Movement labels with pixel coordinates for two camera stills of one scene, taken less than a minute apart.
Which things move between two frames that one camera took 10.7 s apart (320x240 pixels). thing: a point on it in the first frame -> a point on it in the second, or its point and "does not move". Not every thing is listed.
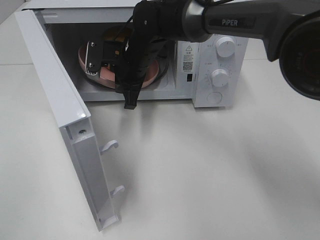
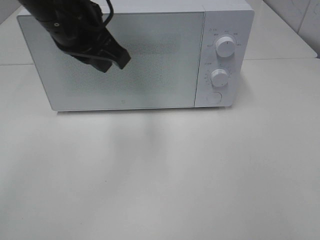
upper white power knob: x=225 y=46 does not move
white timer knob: x=219 y=77 does not move
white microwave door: x=67 y=100 -> x=165 y=50
